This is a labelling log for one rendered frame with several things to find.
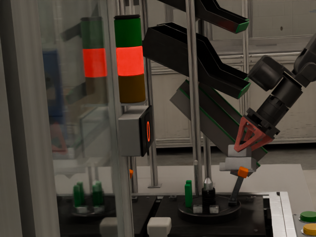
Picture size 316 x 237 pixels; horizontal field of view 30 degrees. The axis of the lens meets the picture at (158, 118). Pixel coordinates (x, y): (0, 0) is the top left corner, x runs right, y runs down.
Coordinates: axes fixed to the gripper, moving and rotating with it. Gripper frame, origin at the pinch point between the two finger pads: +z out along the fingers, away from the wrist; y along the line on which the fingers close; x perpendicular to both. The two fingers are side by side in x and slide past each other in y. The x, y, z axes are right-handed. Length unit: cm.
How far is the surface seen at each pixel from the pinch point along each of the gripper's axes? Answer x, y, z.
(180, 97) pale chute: -21.1, 0.4, -0.1
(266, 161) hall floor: -101, -364, 23
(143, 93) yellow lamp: -6.6, 41.8, 0.4
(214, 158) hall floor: -140, -362, 50
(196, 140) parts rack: -11.3, -1.8, 5.7
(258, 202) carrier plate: 11.8, 1.1, 6.7
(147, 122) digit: -4.0, 38.5, 4.2
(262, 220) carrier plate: 17.3, 10.5, 7.8
